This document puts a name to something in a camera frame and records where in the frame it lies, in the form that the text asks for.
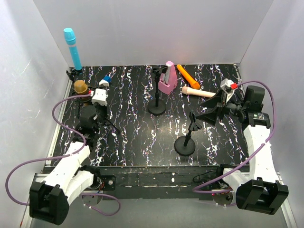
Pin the pink microphone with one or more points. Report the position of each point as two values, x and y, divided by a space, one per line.
168 80

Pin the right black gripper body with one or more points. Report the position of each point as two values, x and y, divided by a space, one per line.
221 108

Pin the orange microphone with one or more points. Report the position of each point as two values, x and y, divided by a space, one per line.
192 82

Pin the white blue small microphone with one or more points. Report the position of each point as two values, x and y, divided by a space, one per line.
106 81

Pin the black tripod stand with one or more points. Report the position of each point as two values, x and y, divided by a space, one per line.
107 123
72 73

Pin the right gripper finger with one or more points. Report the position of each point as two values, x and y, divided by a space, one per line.
212 102
209 117

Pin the gold microphone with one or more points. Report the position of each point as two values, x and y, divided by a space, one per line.
80 87

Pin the round base shock-mount stand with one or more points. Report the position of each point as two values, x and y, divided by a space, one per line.
157 106

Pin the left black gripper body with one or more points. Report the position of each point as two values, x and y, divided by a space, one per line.
83 99

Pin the beige microphone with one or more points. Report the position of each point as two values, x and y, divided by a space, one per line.
190 91

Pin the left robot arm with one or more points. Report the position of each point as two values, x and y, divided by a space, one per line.
49 200

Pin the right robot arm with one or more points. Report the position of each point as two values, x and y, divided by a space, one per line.
255 180

